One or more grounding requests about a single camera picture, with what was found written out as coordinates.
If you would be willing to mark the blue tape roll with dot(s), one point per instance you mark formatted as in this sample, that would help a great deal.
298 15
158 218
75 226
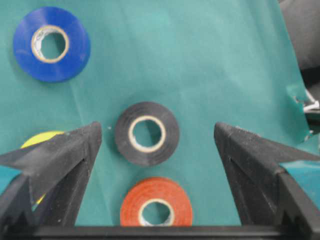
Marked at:
51 44

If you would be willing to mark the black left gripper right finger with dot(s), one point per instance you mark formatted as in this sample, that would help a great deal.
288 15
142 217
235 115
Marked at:
265 193

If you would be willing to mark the yellow tape roll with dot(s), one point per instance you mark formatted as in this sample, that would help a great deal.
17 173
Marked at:
41 137

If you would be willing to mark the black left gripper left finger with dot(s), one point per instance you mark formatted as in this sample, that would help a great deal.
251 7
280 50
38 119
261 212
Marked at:
52 180

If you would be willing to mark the black tape roll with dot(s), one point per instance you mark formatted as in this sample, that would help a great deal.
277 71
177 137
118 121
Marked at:
147 134

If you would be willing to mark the red tape roll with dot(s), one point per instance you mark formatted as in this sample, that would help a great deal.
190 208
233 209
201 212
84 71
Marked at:
156 190

